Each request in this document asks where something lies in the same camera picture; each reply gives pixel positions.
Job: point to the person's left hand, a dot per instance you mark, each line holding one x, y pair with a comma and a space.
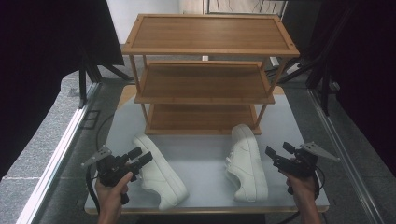
109, 197

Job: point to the aluminium floor rail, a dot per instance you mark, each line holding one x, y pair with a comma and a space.
59, 149
342, 149

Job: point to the white sneaker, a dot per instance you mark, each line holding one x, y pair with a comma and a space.
249, 168
162, 177

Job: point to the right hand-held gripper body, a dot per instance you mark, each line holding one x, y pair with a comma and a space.
300, 165

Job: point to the three-tier wooden shoe rack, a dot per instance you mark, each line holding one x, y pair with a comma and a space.
205, 34

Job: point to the white power strip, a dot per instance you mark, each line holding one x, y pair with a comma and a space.
274, 61

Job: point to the dark curtain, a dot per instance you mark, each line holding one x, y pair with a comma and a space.
37, 62
364, 77

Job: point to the black metal stand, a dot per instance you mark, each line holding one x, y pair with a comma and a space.
324, 93
82, 84

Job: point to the person's right hand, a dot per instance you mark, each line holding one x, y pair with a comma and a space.
301, 188

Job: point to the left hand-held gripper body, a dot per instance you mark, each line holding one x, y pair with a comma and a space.
110, 169

